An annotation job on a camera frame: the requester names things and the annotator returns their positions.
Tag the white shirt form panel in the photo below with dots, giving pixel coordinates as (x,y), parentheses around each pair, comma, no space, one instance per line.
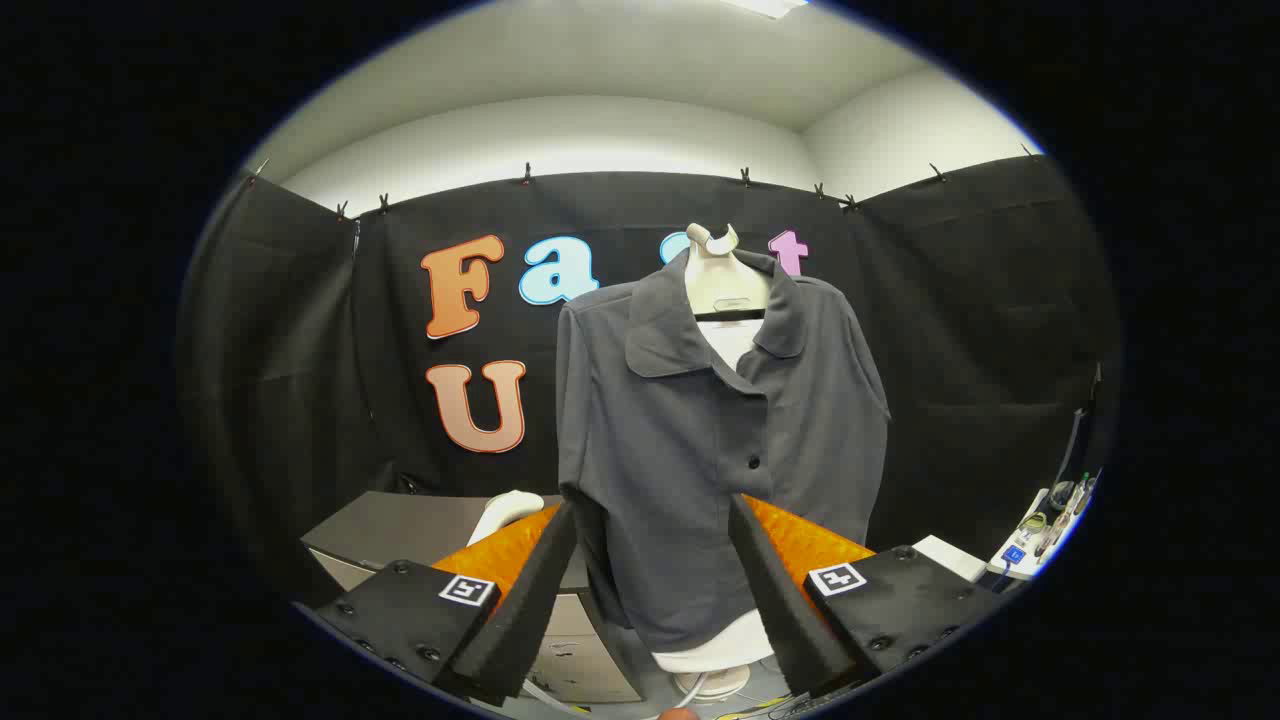
(715,650)

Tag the grey cabinet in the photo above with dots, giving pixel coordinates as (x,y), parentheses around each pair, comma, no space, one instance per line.
(400,520)

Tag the round white stand base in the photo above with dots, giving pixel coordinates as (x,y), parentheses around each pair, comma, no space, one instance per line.
(725,682)

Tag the ceiling light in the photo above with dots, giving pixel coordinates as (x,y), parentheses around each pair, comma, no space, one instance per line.
(765,5)

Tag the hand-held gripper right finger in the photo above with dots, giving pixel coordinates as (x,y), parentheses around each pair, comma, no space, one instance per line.
(790,620)

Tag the white garment steamer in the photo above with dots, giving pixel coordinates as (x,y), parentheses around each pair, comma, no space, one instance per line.
(505,512)

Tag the grey button-up shirt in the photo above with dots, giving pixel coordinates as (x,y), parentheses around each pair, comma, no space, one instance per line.
(660,430)

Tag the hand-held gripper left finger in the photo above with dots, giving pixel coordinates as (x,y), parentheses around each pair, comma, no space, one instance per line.
(530,610)

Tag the black stand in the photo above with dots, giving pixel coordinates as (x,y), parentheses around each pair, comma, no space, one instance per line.
(1080,420)

